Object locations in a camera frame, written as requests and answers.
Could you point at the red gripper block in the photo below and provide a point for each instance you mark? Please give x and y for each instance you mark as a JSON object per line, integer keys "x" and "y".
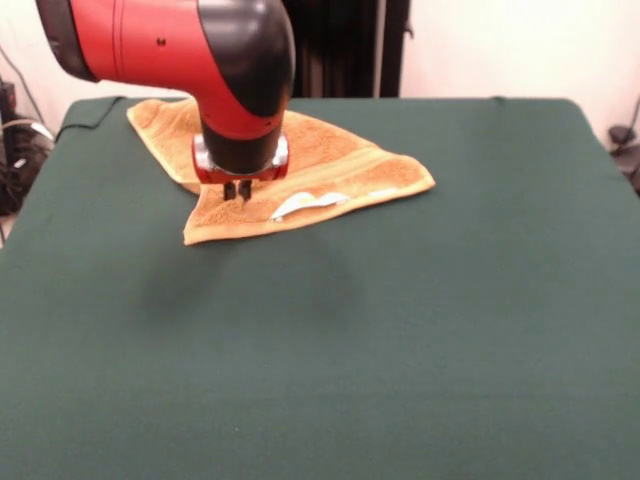
{"x": 240, "y": 176}

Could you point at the orange terry towel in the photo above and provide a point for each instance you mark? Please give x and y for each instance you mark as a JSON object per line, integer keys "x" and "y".
{"x": 350, "y": 170}

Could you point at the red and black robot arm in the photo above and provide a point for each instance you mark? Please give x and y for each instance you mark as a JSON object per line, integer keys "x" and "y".
{"x": 165, "y": 50}

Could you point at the dark green table cloth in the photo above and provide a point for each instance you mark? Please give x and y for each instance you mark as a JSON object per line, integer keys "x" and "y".
{"x": 300, "y": 350}

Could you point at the black floor equipment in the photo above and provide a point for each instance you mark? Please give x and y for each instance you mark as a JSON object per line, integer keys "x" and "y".
{"x": 622, "y": 145}

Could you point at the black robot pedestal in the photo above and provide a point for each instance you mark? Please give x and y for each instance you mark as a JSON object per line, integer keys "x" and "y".
{"x": 340, "y": 50}

